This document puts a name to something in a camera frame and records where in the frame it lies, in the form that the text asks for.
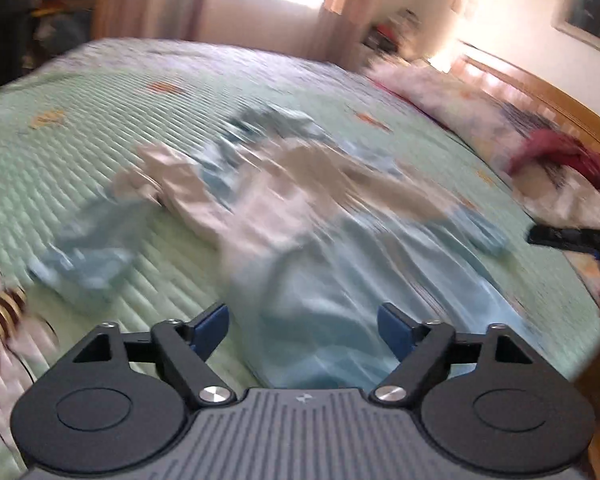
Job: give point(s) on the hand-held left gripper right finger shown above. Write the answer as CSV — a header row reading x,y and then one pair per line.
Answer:
x,y
395,330

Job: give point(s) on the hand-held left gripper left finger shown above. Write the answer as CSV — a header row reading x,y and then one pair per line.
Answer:
x,y
211,327

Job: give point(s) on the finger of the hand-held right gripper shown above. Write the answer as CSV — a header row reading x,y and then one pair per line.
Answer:
x,y
555,237

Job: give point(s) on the light blue and white jacket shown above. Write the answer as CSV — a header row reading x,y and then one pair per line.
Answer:
x,y
305,240

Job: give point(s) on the white printed garment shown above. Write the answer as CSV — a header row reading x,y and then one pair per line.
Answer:
x,y
570,205

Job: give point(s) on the dark red striped garment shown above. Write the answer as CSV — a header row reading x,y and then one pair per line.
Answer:
x,y
560,152

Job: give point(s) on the wooden bed headboard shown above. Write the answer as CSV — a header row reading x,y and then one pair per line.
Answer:
x,y
555,95

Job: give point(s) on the floral pillow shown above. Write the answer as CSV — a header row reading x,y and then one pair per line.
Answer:
x,y
440,95

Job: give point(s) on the green quilted bee bedspread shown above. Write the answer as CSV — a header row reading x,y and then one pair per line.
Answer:
x,y
80,125

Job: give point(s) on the pink curtain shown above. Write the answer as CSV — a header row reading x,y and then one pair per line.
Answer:
x,y
345,20
155,0

